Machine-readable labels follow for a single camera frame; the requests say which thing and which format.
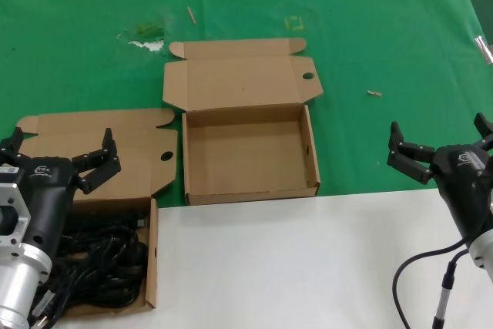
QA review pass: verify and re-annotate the yellow square marking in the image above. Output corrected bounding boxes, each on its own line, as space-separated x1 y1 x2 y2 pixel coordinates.
283 15 305 32

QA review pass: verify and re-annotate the cable with silver connector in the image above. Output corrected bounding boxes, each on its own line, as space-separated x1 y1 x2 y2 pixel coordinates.
431 248 470 329

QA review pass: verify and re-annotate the green cloth mat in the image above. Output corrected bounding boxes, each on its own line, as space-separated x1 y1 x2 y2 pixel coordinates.
0 0 493 217

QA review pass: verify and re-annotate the tangled black power cords pile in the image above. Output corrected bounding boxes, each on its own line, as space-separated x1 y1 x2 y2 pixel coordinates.
38 209 149 326

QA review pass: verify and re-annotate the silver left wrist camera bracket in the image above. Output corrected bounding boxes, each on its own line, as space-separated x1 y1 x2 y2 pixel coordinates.
0 163 32 247

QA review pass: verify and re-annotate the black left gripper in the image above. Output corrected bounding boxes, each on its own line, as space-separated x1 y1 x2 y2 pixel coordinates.
0 126 122 265

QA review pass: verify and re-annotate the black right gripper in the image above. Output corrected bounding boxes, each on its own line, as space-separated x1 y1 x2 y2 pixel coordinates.
387 112 493 247

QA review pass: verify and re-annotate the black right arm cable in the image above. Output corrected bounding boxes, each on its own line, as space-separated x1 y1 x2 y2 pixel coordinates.
392 237 473 329

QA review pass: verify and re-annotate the cardboard box holding cords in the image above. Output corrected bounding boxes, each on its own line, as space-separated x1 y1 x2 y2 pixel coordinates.
15 108 179 311

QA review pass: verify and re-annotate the open brown cardboard box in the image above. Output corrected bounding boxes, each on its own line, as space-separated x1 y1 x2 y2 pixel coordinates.
162 38 324 206

